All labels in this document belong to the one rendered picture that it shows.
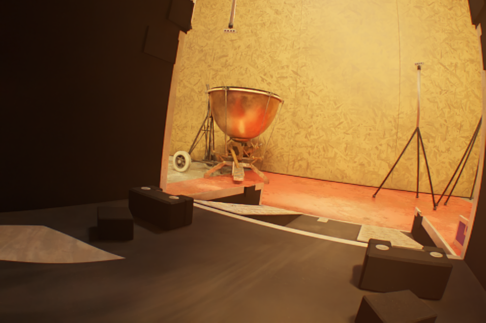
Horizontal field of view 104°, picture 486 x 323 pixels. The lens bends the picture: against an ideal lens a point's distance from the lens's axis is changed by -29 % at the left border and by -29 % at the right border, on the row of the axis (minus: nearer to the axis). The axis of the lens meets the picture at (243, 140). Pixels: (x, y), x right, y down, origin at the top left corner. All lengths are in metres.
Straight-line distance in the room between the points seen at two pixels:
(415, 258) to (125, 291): 0.40
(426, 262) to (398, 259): 0.04
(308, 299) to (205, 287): 0.14
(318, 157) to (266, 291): 2.83
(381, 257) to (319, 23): 3.28
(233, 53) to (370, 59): 1.80
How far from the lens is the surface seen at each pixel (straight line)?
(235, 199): 1.29
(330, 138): 3.15
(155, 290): 0.37
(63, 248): 0.47
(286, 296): 0.39
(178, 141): 3.96
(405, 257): 0.43
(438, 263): 0.44
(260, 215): 0.90
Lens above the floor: 0.38
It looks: 1 degrees down
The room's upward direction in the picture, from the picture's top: 6 degrees clockwise
